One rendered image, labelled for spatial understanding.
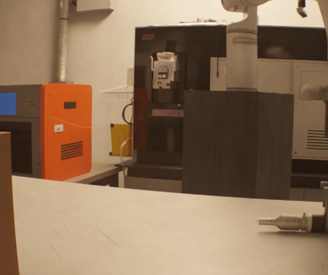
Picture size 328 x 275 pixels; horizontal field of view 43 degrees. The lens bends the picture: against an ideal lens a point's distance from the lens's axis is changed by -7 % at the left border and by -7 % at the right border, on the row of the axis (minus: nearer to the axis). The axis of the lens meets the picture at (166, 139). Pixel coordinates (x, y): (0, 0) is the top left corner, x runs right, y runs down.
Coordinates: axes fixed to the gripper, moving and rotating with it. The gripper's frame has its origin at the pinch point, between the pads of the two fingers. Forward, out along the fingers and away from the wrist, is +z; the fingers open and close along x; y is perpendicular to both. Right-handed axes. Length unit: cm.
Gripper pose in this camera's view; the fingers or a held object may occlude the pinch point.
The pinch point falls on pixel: (325, 229)
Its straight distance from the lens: 62.7
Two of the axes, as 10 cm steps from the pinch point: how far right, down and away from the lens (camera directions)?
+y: 9.7, 0.4, -2.3
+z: -0.2, 10.0, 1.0
